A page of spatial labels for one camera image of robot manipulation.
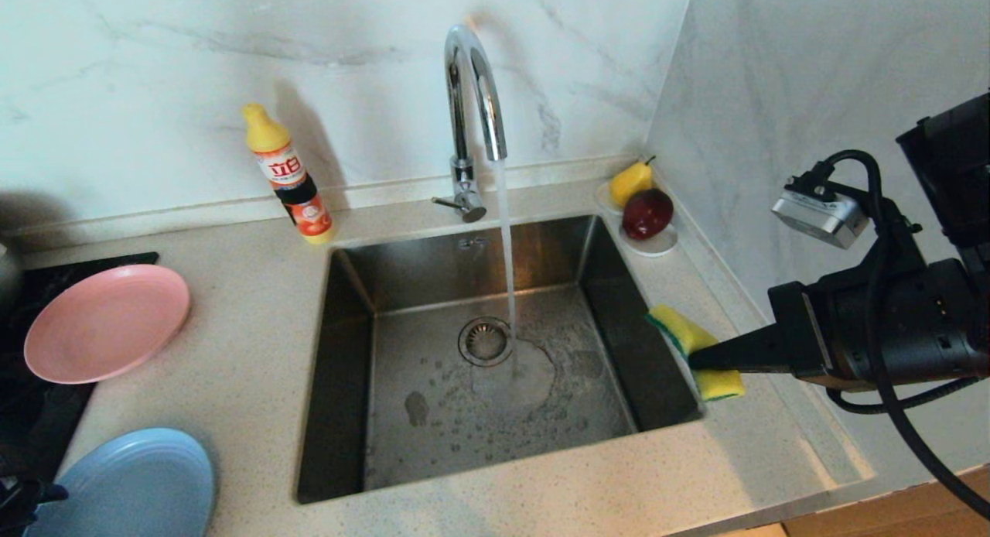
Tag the metal sink drain strainer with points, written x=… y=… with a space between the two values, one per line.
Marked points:
x=483 y=341

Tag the stainless steel sink basin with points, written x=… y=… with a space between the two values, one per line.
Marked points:
x=433 y=444

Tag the yellow orange dish soap bottle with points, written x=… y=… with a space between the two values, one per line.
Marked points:
x=288 y=173

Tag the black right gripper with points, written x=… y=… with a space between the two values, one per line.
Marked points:
x=928 y=320

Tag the small white dish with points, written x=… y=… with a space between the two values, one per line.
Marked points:
x=657 y=247

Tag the yellow pear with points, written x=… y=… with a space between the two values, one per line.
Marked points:
x=628 y=184

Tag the yellow green sponge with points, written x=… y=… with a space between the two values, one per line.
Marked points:
x=681 y=332

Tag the pink plate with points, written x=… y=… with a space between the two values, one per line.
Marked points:
x=108 y=324

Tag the black glass cooktop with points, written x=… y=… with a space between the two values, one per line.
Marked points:
x=46 y=421

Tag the silver kettle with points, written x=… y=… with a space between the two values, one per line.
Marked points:
x=6 y=274

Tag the chrome gooseneck faucet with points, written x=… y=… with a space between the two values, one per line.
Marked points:
x=464 y=73

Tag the light wooden cabinet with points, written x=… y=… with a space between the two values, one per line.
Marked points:
x=889 y=514

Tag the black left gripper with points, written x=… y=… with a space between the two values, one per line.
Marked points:
x=11 y=506

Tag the light blue plate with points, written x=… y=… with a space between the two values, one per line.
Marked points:
x=139 y=487

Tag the dark red apple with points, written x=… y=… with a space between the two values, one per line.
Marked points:
x=647 y=213

